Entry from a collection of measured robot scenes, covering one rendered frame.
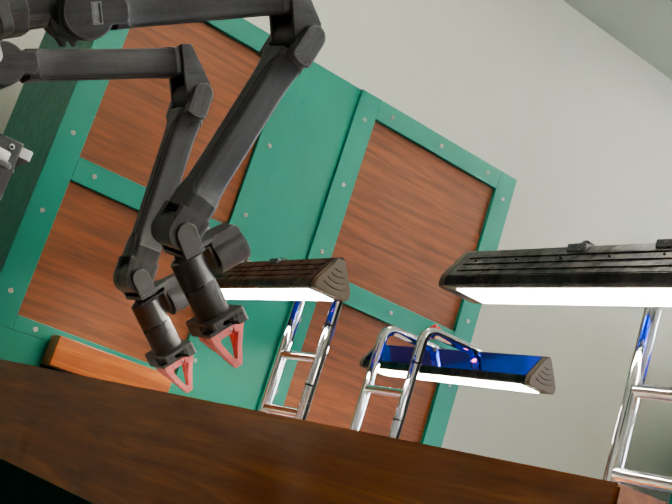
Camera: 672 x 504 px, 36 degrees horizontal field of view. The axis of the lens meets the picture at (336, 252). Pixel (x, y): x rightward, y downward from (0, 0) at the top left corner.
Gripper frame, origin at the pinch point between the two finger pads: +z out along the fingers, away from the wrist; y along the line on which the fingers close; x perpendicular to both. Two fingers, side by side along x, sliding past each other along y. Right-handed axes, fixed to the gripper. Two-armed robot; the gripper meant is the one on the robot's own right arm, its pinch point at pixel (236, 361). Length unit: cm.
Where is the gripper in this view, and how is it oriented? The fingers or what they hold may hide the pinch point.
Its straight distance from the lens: 174.7
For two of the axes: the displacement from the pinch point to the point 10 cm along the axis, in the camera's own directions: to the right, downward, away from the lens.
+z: 3.9, 8.9, 2.4
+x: -7.4, 4.6, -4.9
